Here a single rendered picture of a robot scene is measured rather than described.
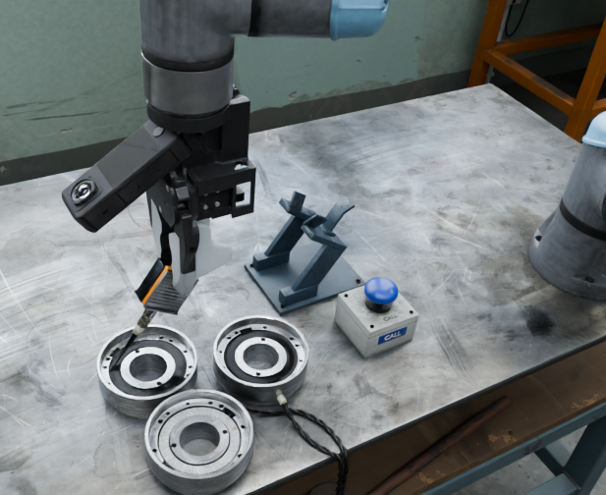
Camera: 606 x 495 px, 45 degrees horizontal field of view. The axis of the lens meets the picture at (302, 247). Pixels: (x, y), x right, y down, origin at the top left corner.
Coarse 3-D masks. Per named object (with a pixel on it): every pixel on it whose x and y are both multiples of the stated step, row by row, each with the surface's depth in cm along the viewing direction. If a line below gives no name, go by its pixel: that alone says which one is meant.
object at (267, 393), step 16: (240, 320) 84; (256, 320) 85; (272, 320) 85; (224, 336) 83; (288, 336) 84; (240, 352) 82; (256, 352) 84; (272, 352) 83; (304, 352) 82; (224, 368) 78; (272, 368) 80; (304, 368) 80; (224, 384) 79; (240, 384) 77; (256, 384) 77; (272, 384) 77; (288, 384) 78; (240, 400) 80; (256, 400) 78; (272, 400) 78
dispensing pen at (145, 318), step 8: (160, 264) 73; (168, 264) 74; (152, 272) 74; (160, 272) 73; (144, 280) 75; (152, 280) 74; (144, 288) 74; (144, 296) 74; (144, 312) 76; (152, 312) 76; (144, 320) 76; (136, 328) 76; (144, 328) 77; (136, 336) 77; (128, 344) 77
